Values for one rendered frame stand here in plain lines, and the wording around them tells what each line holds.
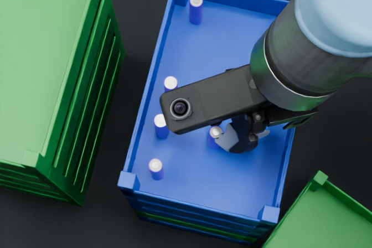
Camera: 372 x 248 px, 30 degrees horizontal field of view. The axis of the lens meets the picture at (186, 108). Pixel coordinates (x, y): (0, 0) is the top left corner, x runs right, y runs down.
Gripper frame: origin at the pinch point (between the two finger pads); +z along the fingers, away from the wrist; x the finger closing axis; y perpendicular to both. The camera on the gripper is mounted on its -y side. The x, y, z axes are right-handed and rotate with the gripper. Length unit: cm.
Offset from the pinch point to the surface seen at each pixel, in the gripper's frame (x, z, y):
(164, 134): 2.5, 5.5, -4.9
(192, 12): 17.3, 1.6, 2.8
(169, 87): 7.3, 0.8, -3.8
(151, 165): -1.8, 2.3, -8.6
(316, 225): -13.2, 32.8, 25.5
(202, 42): 14.2, 5.3, 4.4
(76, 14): 23.5, 9.4, -11.0
